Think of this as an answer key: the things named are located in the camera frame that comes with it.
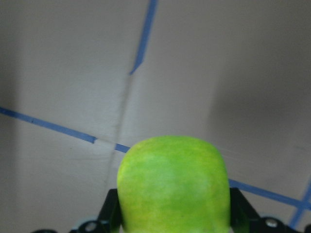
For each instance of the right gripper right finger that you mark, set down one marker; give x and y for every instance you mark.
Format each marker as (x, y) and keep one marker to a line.
(244, 218)

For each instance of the green apple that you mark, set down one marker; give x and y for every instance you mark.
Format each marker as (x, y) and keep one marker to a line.
(174, 184)

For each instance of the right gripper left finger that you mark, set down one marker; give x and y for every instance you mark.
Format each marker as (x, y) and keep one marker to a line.
(109, 216)

